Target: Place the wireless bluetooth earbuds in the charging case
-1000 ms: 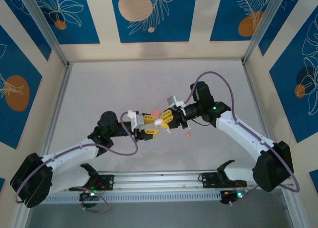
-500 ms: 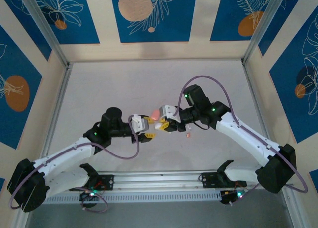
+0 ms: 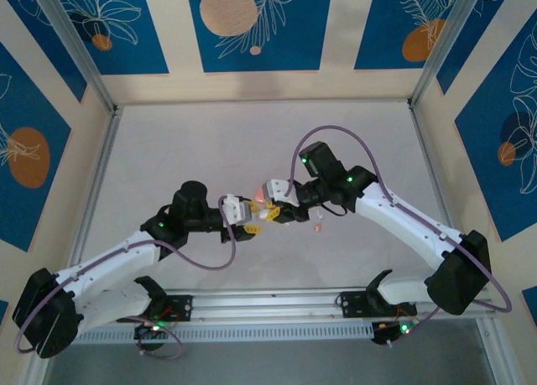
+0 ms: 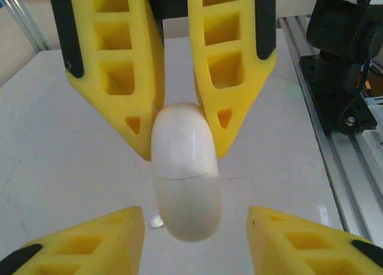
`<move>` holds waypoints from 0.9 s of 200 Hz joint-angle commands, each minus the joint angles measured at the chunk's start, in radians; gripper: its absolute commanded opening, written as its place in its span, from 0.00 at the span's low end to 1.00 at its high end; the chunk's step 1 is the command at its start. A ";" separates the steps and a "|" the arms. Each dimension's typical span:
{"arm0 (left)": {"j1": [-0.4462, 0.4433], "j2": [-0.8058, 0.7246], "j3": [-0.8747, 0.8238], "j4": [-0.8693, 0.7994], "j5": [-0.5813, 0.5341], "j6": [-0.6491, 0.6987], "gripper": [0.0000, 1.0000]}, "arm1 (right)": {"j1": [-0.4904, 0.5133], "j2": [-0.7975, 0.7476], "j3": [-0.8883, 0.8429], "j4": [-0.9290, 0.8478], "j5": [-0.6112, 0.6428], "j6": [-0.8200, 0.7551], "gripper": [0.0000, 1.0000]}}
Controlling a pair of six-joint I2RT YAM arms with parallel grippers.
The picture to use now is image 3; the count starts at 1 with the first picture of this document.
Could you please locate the black controller board green light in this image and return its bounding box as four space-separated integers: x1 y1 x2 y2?
133 320 169 352
371 320 420 349

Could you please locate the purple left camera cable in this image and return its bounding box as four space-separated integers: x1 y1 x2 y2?
14 195 237 360

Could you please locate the purple camera cable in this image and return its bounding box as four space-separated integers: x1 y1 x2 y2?
14 195 237 360
289 125 514 331

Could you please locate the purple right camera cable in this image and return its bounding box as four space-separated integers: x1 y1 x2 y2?
289 125 514 331

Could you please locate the thin black wire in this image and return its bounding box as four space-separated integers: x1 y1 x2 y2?
321 202 349 219

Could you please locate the aluminium mounting rail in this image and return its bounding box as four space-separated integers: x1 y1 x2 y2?
165 287 491 322

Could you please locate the aluminium side rail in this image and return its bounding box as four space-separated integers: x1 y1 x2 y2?
66 104 125 273
407 101 467 239

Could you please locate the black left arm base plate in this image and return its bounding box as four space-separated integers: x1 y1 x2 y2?
138 294 194 323

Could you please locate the grey slotted cable duct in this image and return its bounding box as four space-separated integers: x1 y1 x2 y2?
77 322 374 345

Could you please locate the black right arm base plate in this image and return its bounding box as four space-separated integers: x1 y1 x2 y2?
337 290 419 319

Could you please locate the aluminium frame post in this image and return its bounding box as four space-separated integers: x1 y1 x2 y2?
29 0 119 114
407 0 492 109

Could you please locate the aluminium frame leg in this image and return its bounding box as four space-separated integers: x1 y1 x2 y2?
18 351 58 385
476 315 507 385

